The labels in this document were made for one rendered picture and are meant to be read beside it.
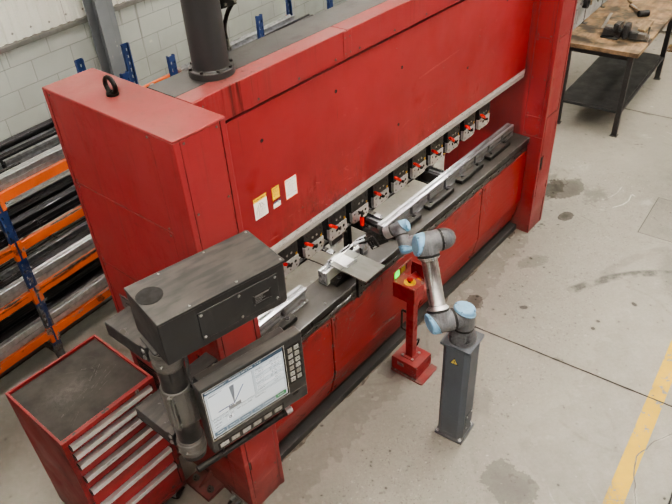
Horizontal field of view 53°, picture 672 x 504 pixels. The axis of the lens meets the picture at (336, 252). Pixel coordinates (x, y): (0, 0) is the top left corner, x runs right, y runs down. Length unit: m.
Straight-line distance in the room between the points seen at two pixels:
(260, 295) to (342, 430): 2.04
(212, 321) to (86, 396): 1.26
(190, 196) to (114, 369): 1.25
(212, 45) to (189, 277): 0.98
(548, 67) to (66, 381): 3.76
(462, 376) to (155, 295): 2.02
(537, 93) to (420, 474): 2.86
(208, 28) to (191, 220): 0.76
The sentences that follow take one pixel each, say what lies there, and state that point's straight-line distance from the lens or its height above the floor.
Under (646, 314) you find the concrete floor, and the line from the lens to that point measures 5.30.
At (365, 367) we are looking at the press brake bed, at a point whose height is 0.05.
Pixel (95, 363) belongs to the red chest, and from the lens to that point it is 3.56.
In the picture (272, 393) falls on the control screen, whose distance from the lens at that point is 2.67.
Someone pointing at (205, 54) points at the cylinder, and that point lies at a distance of 2.83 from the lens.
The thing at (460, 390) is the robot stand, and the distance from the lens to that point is 3.87.
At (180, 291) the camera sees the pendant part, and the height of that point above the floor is 1.95.
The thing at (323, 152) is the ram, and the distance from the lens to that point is 3.39.
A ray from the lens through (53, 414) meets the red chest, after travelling 3.41.
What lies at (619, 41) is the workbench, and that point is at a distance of 7.41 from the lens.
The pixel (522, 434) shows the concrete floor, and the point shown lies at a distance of 4.32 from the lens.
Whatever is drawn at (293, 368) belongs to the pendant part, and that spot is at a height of 1.44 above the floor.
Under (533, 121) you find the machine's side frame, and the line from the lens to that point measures 5.37.
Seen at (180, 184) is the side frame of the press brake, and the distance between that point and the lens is 2.49.
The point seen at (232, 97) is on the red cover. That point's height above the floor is 2.24.
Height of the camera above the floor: 3.37
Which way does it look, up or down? 37 degrees down
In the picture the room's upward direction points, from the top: 4 degrees counter-clockwise
